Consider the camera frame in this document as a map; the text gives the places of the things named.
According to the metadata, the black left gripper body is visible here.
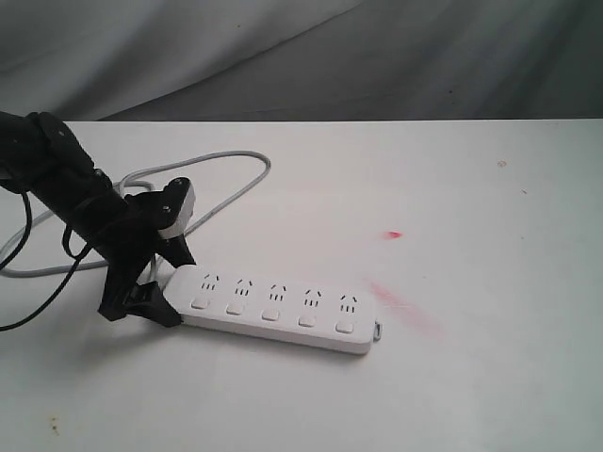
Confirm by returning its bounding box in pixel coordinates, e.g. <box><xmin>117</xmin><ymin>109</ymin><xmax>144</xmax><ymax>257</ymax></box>
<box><xmin>65</xmin><ymin>191</ymin><xmax>162</xmax><ymax>321</ymax></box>

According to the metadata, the white five-outlet power strip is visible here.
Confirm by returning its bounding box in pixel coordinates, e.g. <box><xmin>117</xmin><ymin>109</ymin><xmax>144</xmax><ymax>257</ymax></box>
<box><xmin>163</xmin><ymin>266</ymin><xmax>383</xmax><ymax>355</ymax></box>

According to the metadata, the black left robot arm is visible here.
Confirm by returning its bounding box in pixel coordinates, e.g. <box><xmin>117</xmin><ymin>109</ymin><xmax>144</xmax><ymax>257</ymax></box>
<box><xmin>1</xmin><ymin>112</ymin><xmax>195</xmax><ymax>327</ymax></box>

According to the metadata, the grey backdrop cloth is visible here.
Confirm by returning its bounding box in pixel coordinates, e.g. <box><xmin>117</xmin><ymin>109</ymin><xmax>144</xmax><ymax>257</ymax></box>
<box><xmin>1</xmin><ymin>1</ymin><xmax>602</xmax><ymax>121</ymax></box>

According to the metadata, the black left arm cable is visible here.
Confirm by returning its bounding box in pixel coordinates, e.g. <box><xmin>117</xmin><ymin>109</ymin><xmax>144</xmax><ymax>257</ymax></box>
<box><xmin>0</xmin><ymin>154</ymin><xmax>124</xmax><ymax>332</ymax></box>

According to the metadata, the grey power cord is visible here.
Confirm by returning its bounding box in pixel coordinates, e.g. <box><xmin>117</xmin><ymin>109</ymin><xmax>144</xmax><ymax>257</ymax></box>
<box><xmin>0</xmin><ymin>150</ymin><xmax>273</xmax><ymax>279</ymax></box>

